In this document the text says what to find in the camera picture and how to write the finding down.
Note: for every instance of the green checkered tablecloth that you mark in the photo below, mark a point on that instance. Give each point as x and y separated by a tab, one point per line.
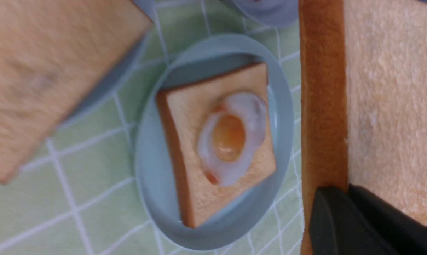
77	195

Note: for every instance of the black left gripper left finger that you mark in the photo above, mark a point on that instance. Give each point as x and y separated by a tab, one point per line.
337	227

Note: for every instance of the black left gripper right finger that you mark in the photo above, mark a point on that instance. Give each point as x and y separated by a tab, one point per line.
404	234

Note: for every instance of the light blue egg plate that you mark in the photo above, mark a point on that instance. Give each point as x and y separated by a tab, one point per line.
273	13

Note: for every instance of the light blue bread plate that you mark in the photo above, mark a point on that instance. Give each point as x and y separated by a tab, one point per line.
113	78

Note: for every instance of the fried egg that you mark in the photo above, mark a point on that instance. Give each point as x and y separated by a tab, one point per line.
231	135

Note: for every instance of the light blue sandwich plate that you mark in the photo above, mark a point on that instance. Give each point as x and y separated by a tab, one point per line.
153	167

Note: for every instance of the toast slice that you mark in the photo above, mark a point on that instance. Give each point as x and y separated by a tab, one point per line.
52	55
183	110
364	101

